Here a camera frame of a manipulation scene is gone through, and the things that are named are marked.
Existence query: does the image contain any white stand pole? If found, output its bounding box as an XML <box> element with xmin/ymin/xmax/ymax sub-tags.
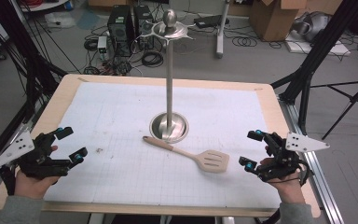
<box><xmin>215</xmin><ymin>0</ymin><xmax>231</xmax><ymax>60</ymax></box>

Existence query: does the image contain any grey round device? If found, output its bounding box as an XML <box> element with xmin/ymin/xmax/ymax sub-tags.
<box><xmin>292</xmin><ymin>11</ymin><xmax>333</xmax><ymax>43</ymax></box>

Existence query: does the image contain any white grid mat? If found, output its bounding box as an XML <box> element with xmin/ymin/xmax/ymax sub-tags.
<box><xmin>43</xmin><ymin>81</ymin><xmax>282</xmax><ymax>209</ymax></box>

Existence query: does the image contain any beige slotted spatula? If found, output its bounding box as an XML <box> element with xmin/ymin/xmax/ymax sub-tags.
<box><xmin>142</xmin><ymin>135</ymin><xmax>230</xmax><ymax>174</ymax></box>

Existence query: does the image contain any clear plastic bag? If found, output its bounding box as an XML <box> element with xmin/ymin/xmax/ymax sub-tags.
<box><xmin>45</xmin><ymin>11</ymin><xmax>77</xmax><ymax>30</ymax></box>

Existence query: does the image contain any black computer tower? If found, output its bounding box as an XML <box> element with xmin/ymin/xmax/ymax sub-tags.
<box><xmin>106</xmin><ymin>4</ymin><xmax>134</xmax><ymax>58</ymax></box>
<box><xmin>132</xmin><ymin>4</ymin><xmax>155</xmax><ymax>50</ymax></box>

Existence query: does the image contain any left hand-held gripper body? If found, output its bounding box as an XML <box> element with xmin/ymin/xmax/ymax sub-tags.
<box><xmin>0</xmin><ymin>130</ymin><xmax>73</xmax><ymax>181</ymax></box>

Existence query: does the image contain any thick coiled black cable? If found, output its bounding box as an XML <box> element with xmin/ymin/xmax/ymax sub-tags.
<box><xmin>141</xmin><ymin>50</ymin><xmax>165</xmax><ymax>68</ymax></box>

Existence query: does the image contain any black frame with cables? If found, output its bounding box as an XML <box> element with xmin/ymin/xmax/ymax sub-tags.
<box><xmin>0</xmin><ymin>0</ymin><xmax>69</xmax><ymax>175</ymax></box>

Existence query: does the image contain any flat black box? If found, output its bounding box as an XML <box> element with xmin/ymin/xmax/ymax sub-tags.
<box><xmin>193</xmin><ymin>14</ymin><xmax>230</xmax><ymax>30</ymax></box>

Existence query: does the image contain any white flat board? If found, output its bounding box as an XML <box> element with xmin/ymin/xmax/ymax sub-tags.
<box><xmin>283</xmin><ymin>32</ymin><xmax>352</xmax><ymax>58</ymax></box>

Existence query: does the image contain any person's right hand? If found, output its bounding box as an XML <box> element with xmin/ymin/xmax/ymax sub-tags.
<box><xmin>259</xmin><ymin>157</ymin><xmax>306</xmax><ymax>204</ymax></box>

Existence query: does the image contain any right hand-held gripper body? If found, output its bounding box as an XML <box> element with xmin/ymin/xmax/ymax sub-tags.
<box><xmin>256</xmin><ymin>131</ymin><xmax>331</xmax><ymax>184</ymax></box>

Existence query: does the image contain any black metal frame beam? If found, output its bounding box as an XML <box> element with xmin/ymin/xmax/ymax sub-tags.
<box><xmin>269</xmin><ymin>0</ymin><xmax>358</xmax><ymax>134</ymax></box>

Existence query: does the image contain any small white adapter box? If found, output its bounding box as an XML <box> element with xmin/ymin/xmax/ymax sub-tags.
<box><xmin>96</xmin><ymin>35</ymin><xmax>108</xmax><ymax>54</ymax></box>

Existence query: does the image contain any metal utensil stand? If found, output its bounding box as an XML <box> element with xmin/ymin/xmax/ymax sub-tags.
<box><xmin>135</xmin><ymin>8</ymin><xmax>195</xmax><ymax>145</ymax></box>

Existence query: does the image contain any black tripod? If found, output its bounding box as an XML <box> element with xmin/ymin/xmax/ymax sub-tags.
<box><xmin>310</xmin><ymin>74</ymin><xmax>358</xmax><ymax>141</ymax></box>

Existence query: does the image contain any person's left hand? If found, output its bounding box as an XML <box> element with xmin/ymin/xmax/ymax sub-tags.
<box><xmin>13</xmin><ymin>169</ymin><xmax>61</xmax><ymax>200</ymax></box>

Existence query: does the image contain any thin coiled black cable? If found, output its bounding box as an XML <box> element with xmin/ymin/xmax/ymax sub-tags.
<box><xmin>231</xmin><ymin>35</ymin><xmax>259</xmax><ymax>49</ymax></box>

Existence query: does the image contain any large cardboard box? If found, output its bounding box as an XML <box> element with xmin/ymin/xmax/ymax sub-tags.
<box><xmin>249</xmin><ymin>0</ymin><xmax>309</xmax><ymax>42</ymax></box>

